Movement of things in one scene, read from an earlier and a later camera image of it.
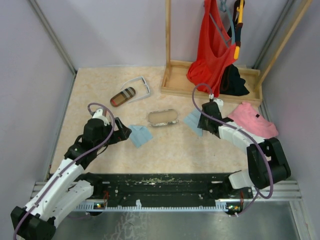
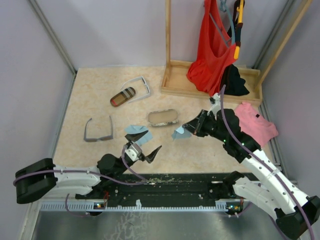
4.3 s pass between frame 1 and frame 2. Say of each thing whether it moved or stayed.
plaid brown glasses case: stayed
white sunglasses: stayed
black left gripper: moved
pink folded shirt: stayed
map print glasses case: stayed
